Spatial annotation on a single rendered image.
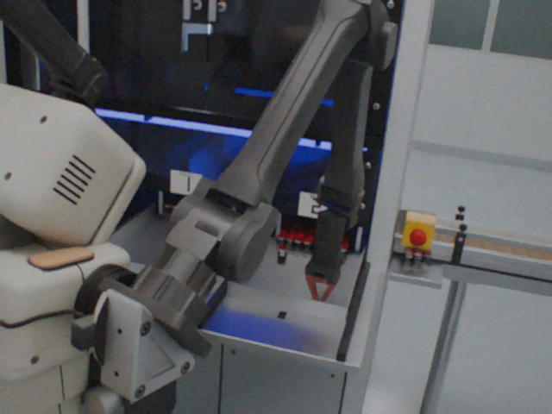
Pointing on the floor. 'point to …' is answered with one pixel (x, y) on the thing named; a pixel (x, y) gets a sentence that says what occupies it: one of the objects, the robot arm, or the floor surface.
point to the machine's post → (392, 175)
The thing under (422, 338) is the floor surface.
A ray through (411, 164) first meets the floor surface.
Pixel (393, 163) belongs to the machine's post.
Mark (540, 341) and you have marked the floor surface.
